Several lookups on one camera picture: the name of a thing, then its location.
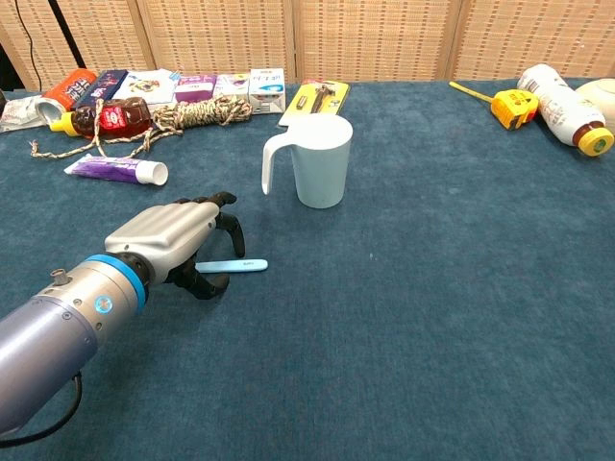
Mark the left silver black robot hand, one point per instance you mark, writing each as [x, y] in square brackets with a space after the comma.
[158, 230]

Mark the purple toothpaste tube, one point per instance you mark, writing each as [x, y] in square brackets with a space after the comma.
[110, 169]

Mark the light blue toothbrush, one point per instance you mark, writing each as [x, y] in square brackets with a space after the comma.
[240, 265]

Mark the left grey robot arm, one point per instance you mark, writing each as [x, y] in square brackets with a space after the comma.
[48, 336]

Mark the razor in yellow package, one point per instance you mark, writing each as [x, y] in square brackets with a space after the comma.
[300, 103]

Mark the amber honey bottle yellow cap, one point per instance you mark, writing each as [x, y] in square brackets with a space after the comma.
[115, 117]

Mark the white snack bag dog print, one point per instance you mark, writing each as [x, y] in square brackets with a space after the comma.
[144, 86]

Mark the dark blue box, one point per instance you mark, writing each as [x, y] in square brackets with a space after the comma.
[103, 86]

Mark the blue binder clip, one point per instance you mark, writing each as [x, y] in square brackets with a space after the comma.
[174, 75]

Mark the white purple small carton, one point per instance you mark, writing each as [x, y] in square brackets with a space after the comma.
[230, 84]

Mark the orange red drink can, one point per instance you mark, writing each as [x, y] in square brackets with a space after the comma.
[72, 89]

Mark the white blue milk carton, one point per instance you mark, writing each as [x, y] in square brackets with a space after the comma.
[266, 91]

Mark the silver white foil packet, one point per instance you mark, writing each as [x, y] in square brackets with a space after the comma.
[19, 113]

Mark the black tripod pole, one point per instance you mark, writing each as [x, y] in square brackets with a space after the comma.
[67, 33]

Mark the teal table cloth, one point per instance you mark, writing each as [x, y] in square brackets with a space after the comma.
[384, 312]

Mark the bamboo folding screen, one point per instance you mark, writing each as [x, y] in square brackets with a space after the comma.
[375, 38]

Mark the yellow tape measure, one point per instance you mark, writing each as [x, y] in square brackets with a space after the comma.
[514, 108]

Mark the white drink bottle yellow cap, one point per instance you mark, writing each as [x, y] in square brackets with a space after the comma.
[557, 108]

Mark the beige bowl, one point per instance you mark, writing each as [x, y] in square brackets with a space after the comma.
[600, 91]

